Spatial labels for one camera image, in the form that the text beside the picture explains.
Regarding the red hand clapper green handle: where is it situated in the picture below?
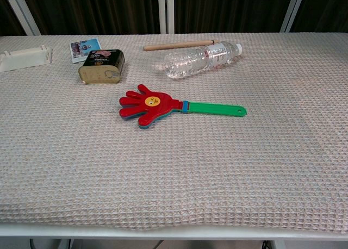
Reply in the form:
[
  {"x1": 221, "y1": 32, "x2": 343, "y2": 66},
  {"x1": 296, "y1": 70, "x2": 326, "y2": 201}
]
[{"x1": 119, "y1": 84, "x2": 247, "y2": 129}]

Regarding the beige waffle tablecloth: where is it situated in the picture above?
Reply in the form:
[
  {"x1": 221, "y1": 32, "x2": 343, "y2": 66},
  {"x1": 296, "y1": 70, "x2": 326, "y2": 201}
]
[{"x1": 0, "y1": 33, "x2": 348, "y2": 233}]

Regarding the clear plastic water bottle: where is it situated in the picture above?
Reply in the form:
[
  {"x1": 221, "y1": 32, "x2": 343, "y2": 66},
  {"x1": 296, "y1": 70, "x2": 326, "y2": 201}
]
[{"x1": 164, "y1": 41, "x2": 243, "y2": 80}]

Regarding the wooden stick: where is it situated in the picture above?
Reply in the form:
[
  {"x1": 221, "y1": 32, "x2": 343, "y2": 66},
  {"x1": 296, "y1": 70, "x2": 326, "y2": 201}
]
[{"x1": 143, "y1": 40, "x2": 215, "y2": 52}]

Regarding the black gold meat tin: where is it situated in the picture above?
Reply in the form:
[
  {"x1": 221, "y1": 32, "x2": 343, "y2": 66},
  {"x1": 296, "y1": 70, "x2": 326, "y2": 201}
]
[{"x1": 78, "y1": 48, "x2": 126, "y2": 85}]

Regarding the photo card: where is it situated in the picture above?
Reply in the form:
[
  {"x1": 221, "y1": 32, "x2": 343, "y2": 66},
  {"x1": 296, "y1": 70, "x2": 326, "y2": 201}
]
[{"x1": 70, "y1": 39, "x2": 102, "y2": 64}]

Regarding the black curtain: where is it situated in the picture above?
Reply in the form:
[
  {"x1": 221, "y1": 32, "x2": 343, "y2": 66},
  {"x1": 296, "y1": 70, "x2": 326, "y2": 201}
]
[{"x1": 0, "y1": 0, "x2": 348, "y2": 36}]

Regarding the white plastic tray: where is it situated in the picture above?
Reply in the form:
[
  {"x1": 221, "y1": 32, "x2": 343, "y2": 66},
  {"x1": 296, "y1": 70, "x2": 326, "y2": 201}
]
[{"x1": 0, "y1": 45, "x2": 53, "y2": 73}]

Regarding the white frame post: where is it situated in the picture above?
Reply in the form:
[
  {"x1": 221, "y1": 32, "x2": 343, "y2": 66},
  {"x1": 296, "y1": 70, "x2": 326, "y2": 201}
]
[
  {"x1": 1, "y1": 0, "x2": 41, "y2": 36},
  {"x1": 157, "y1": 0, "x2": 175, "y2": 34},
  {"x1": 279, "y1": 0, "x2": 309, "y2": 34}
]

